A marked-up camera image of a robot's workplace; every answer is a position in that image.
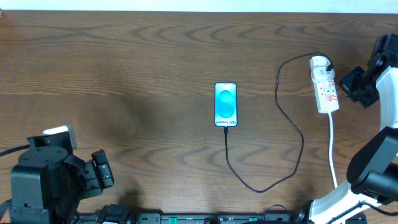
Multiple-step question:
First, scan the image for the black charger cable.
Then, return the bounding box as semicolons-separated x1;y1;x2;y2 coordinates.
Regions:
223;51;334;194

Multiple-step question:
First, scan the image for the blue smartphone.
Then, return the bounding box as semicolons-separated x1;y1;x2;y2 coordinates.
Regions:
214;83;238;127

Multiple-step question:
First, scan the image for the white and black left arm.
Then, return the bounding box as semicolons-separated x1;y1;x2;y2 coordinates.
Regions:
8;126;114;223

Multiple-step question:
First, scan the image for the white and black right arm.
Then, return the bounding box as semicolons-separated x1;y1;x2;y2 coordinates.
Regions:
297;34;397;223

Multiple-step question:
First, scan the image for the white power strip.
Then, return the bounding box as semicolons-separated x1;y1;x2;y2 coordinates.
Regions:
310;56;340;114

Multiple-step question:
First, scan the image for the white power strip cord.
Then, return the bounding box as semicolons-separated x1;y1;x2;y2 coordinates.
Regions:
328;112;339;189

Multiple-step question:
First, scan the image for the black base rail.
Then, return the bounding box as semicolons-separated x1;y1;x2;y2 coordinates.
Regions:
72;204;309;224

